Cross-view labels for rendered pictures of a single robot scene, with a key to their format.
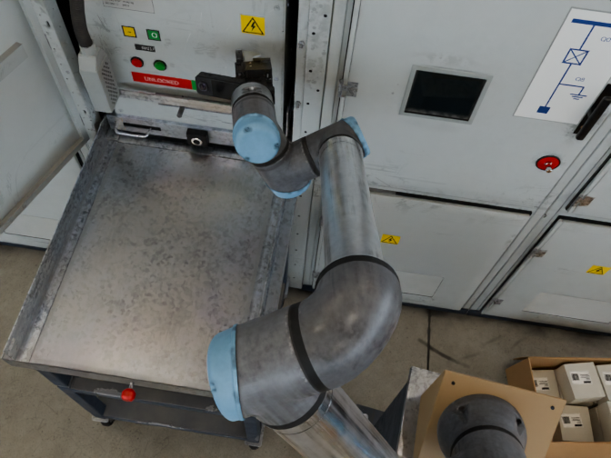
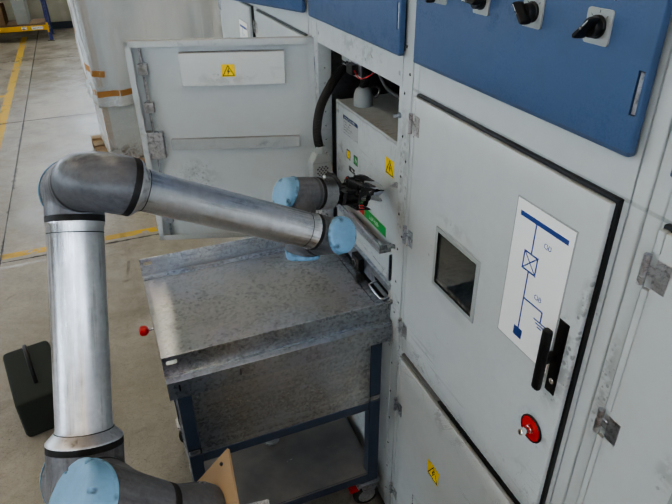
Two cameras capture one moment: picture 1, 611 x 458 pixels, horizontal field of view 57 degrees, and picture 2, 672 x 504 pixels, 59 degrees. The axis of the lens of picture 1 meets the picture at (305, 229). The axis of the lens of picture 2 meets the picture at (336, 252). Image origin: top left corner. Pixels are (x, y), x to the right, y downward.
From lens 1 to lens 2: 125 cm
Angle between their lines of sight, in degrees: 52
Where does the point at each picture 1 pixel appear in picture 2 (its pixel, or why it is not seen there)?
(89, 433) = (171, 436)
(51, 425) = (168, 412)
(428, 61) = (444, 225)
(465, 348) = not seen: outside the picture
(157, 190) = (304, 272)
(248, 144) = (277, 191)
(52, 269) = (210, 260)
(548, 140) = (527, 387)
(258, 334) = not seen: hidden behind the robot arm
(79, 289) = (204, 276)
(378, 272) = (127, 161)
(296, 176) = not seen: hidden behind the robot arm
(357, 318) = (85, 157)
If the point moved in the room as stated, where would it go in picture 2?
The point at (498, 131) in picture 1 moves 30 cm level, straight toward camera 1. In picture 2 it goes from (490, 346) to (351, 347)
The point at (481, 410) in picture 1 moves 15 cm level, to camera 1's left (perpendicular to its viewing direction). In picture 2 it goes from (199, 489) to (182, 435)
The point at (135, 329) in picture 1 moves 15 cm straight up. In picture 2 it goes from (189, 308) to (183, 269)
